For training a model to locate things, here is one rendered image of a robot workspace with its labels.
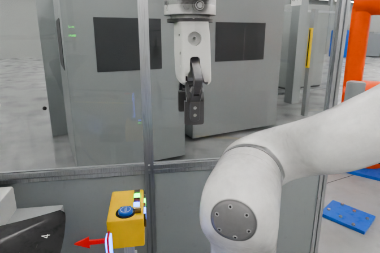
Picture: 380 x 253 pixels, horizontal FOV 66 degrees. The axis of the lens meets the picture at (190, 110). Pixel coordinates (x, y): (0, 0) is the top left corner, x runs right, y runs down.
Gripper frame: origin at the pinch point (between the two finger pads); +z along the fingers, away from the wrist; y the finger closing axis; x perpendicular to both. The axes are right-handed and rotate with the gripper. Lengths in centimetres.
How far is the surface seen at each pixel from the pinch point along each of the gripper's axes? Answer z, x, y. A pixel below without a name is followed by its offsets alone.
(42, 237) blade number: 25.1, 28.6, 3.1
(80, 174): 45, 37, 71
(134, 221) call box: 36.3, 12.1, 21.5
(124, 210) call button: 34.7, 14.9, 24.6
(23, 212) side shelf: 57, 58, 64
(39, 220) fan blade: 24.2, 30.4, 7.4
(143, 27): -16, 7, 71
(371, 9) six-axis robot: -40, -246, 258
